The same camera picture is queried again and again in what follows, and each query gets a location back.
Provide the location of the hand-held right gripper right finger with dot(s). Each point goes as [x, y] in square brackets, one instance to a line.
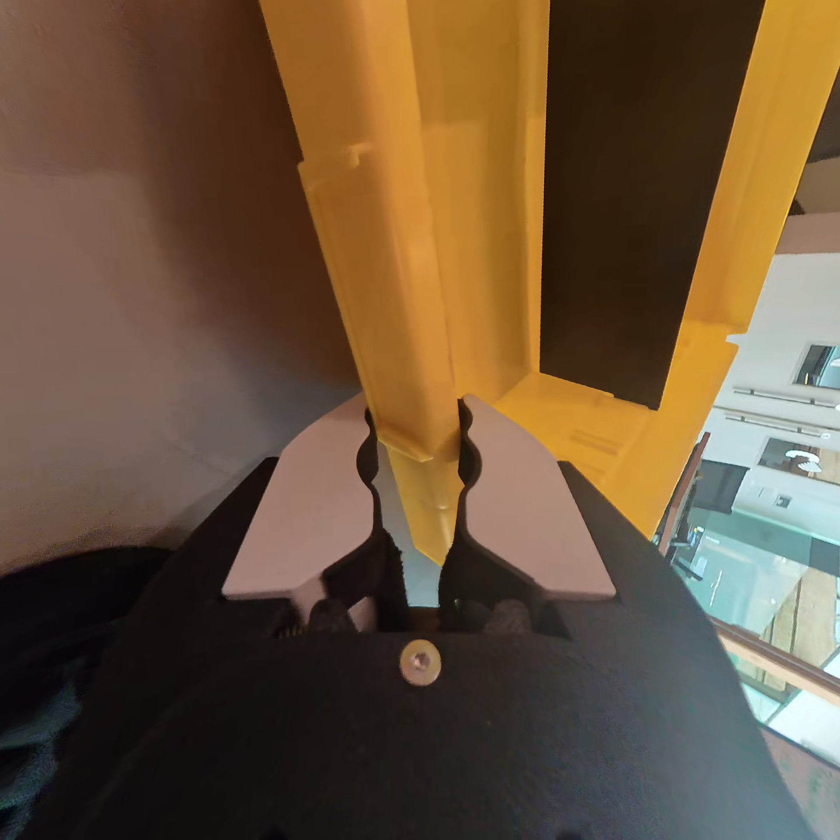
[538, 518]

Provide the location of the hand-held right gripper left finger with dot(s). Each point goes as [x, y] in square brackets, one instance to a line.
[295, 518]

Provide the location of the large yellow plastic bin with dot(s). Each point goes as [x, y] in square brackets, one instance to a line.
[472, 197]

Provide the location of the brown wooden desk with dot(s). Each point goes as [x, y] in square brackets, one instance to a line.
[682, 499]

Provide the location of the black bin divider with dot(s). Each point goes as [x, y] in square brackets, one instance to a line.
[630, 197]

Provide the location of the framed wall picture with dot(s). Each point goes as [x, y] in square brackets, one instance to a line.
[791, 454]

